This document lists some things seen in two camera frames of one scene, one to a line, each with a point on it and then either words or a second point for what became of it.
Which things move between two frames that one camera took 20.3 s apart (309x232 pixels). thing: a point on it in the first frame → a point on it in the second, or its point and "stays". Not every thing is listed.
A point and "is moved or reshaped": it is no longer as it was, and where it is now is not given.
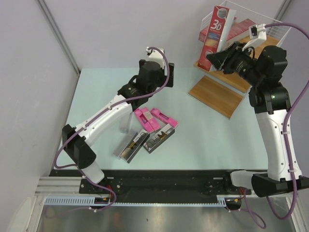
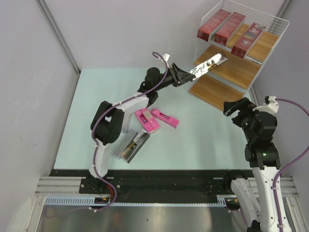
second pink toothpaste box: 157,113 stays
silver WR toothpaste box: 158,137 → 204,67
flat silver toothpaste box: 120,147 stays
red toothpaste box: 240,31 → 228,28
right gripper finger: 219,60 → 227,106
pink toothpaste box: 146,118 stays
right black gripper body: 238,62 → 246,112
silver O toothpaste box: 134,145 stays
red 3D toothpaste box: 220,25 is moved or reshaped
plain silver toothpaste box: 124,123 stays
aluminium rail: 58,185 stays
